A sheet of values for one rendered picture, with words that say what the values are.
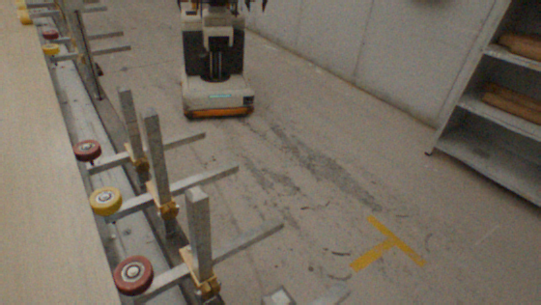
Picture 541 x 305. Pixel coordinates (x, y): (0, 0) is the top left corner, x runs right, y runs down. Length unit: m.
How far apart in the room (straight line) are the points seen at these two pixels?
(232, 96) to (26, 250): 2.09
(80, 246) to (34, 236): 0.12
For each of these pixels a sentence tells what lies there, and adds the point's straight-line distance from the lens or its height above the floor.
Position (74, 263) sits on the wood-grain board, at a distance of 0.81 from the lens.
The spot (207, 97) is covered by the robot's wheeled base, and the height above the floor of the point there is 0.24.
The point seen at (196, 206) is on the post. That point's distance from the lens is 0.58.
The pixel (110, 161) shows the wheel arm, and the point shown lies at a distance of 1.15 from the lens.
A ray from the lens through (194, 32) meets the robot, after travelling 2.79.
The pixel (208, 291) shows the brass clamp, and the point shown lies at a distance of 0.79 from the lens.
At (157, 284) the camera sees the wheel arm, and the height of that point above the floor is 0.82.
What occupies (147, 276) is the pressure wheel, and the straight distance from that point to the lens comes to 0.74.
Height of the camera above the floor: 1.53
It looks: 38 degrees down
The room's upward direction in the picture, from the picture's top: 3 degrees clockwise
